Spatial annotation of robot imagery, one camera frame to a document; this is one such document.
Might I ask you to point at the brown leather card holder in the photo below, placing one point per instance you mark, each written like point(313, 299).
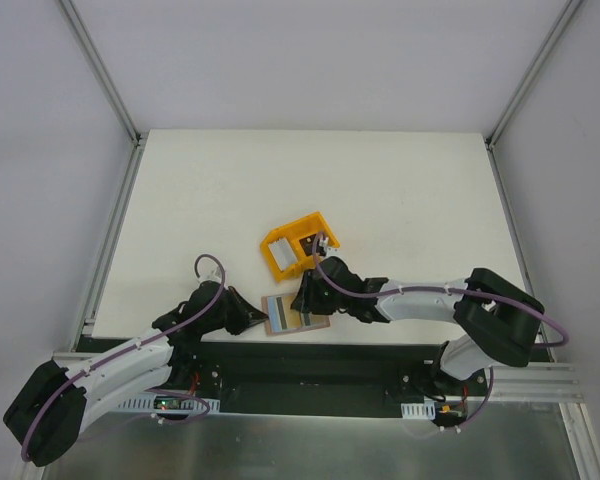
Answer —
point(312, 322)

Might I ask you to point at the left white cable duct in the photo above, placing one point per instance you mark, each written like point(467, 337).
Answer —
point(157, 403)

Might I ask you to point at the yellow plastic bin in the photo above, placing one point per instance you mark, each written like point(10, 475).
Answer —
point(313, 223)

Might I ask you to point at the left aluminium frame post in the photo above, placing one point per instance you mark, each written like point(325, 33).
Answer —
point(99, 70)

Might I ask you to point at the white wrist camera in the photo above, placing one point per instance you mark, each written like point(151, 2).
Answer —
point(213, 275)
point(325, 248)

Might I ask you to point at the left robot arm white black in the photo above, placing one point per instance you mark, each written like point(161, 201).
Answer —
point(58, 403)

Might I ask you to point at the white cable duct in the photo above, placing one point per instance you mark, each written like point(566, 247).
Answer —
point(157, 403)
point(418, 411)

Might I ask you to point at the black card in bin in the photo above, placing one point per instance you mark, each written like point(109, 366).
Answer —
point(311, 244)

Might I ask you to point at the stack of silver cards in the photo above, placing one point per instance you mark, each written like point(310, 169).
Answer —
point(282, 253)

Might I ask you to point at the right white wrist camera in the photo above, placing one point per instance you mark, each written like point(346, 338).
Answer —
point(325, 248)

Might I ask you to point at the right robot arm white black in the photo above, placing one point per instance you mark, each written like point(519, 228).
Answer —
point(499, 321)

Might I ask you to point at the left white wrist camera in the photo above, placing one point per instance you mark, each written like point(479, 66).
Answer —
point(213, 275)

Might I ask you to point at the aluminium frame post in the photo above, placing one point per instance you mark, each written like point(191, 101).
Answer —
point(99, 70)
point(565, 18)

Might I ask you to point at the right aluminium frame post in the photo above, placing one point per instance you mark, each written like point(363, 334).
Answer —
point(565, 18)

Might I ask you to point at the right white cable duct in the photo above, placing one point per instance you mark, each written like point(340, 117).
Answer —
point(418, 411)

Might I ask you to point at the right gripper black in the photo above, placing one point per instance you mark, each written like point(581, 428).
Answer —
point(310, 293)

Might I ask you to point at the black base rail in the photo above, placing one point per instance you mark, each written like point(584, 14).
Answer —
point(366, 381)

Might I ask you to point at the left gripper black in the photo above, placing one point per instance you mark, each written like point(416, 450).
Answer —
point(235, 314)

